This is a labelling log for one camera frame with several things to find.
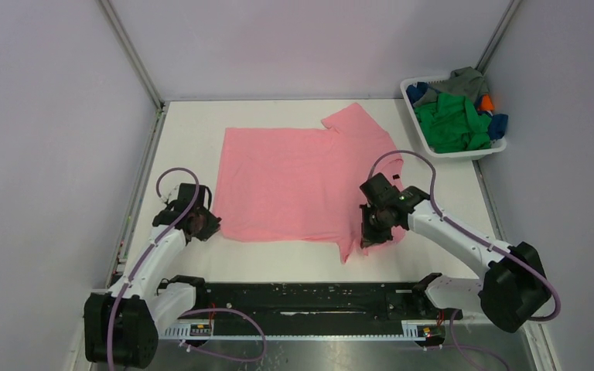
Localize pink t-shirt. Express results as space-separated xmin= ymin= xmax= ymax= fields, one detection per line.
xmin=213 ymin=104 xmax=404 ymax=261

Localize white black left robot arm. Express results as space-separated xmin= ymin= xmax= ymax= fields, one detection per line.
xmin=84 ymin=183 xmax=221 ymax=369

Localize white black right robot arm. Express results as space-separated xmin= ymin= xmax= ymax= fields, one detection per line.
xmin=360 ymin=173 xmax=560 ymax=333

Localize green t-shirt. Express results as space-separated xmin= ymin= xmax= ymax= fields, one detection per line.
xmin=414 ymin=93 xmax=491 ymax=154

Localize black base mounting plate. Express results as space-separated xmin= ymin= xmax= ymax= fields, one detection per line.
xmin=172 ymin=282 xmax=463 ymax=329

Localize white laundry basket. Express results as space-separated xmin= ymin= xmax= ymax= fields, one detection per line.
xmin=400 ymin=72 xmax=508 ymax=160

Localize blue garment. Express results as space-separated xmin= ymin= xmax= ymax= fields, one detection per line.
xmin=487 ymin=114 xmax=509 ymax=141

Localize orange garment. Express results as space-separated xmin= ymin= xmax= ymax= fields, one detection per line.
xmin=476 ymin=94 xmax=495 ymax=112

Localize grey t-shirt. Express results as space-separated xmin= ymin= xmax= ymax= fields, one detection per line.
xmin=425 ymin=66 xmax=490 ymax=104

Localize aluminium frame rails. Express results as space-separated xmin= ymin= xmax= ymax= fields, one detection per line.
xmin=95 ymin=1 xmax=166 ymax=287

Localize white slotted cable duct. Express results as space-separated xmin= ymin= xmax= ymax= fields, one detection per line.
xmin=159 ymin=319 xmax=435 ymax=341

